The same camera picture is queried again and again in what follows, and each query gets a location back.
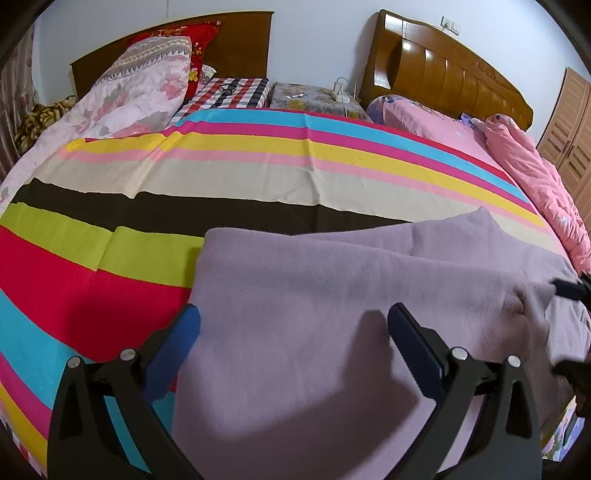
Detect brown yellow blanket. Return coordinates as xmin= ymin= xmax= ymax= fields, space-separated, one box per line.
xmin=14 ymin=96 xmax=77 ymax=155

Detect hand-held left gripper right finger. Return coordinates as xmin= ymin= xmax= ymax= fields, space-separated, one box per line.
xmin=387 ymin=302 xmax=542 ymax=480

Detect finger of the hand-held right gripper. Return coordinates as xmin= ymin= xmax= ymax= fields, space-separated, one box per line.
xmin=551 ymin=272 xmax=591 ymax=308
xmin=553 ymin=359 xmax=591 ymax=416

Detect dark wooden headboard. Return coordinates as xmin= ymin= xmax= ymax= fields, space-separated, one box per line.
xmin=69 ymin=11 xmax=275 ymax=100

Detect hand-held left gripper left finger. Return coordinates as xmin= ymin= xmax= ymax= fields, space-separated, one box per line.
xmin=47 ymin=304 xmax=205 ymax=480

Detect red floral pillow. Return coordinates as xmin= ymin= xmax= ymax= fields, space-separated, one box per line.
xmin=124 ymin=21 xmax=219 ymax=100

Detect pink floral quilt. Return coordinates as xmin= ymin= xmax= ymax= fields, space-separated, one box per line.
xmin=0 ymin=36 xmax=192 ymax=204

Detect striped colourful blanket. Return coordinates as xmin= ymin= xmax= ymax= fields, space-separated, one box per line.
xmin=0 ymin=108 xmax=573 ymax=480

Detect glossy light wooden headboard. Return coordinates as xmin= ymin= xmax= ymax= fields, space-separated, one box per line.
xmin=359 ymin=9 xmax=534 ymax=132

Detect checked bed sheet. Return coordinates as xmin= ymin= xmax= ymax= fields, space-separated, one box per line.
xmin=173 ymin=76 xmax=271 ymax=126

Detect lilac pants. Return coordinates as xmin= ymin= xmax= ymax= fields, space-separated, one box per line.
xmin=173 ymin=206 xmax=591 ymax=480

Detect wooden wardrobe door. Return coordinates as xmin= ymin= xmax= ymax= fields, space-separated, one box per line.
xmin=536 ymin=67 xmax=591 ymax=185

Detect pink floral pillow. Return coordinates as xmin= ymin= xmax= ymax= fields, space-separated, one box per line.
xmin=366 ymin=95 xmax=467 ymax=127

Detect floral covered nightstand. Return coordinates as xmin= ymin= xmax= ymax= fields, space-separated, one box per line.
xmin=269 ymin=82 xmax=372 ymax=121

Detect pink bed sheet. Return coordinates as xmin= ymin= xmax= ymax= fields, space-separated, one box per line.
xmin=367 ymin=95 xmax=591 ymax=462

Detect pink floral curtain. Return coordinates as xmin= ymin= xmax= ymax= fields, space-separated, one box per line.
xmin=0 ymin=28 xmax=38 ymax=171

